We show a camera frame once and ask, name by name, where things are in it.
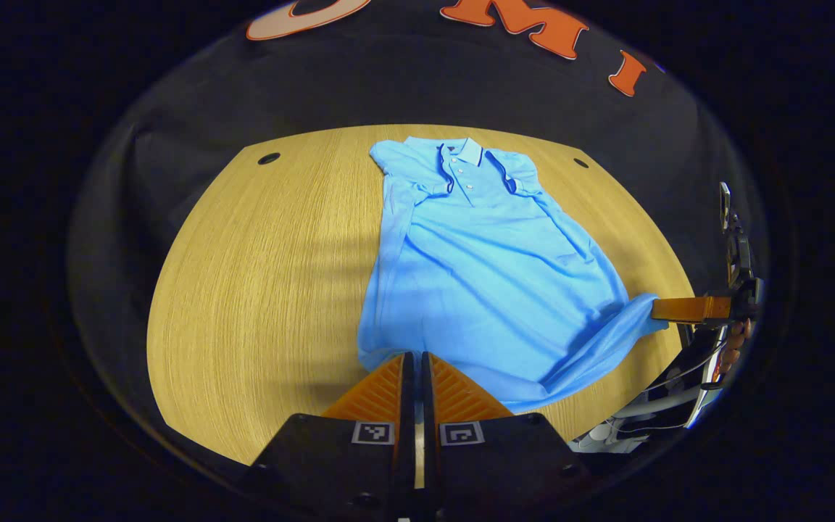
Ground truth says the white cable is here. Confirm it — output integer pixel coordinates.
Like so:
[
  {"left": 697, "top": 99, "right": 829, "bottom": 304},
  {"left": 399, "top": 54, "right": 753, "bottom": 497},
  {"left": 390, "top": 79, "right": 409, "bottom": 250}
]
[{"left": 635, "top": 345, "right": 724, "bottom": 397}]

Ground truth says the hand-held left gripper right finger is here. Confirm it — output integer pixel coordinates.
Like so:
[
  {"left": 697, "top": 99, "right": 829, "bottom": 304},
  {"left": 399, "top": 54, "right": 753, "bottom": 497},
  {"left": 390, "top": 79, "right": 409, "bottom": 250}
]
[{"left": 420, "top": 352, "right": 594, "bottom": 522}]

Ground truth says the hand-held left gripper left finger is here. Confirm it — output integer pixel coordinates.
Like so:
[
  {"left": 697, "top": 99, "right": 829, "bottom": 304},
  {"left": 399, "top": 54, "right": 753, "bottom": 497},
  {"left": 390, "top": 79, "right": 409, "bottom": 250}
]
[{"left": 242, "top": 352, "right": 417, "bottom": 522}]

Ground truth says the person's white shoe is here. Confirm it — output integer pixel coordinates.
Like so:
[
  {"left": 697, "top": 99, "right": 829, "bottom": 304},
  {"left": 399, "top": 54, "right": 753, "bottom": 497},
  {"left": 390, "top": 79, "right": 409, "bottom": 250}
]
[{"left": 570, "top": 416, "right": 655, "bottom": 455}]

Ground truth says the light blue T-shirt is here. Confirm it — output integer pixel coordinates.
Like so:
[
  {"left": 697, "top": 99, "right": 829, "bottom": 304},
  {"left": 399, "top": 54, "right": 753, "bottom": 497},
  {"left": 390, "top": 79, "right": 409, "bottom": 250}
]
[{"left": 357, "top": 136, "right": 671, "bottom": 415}]

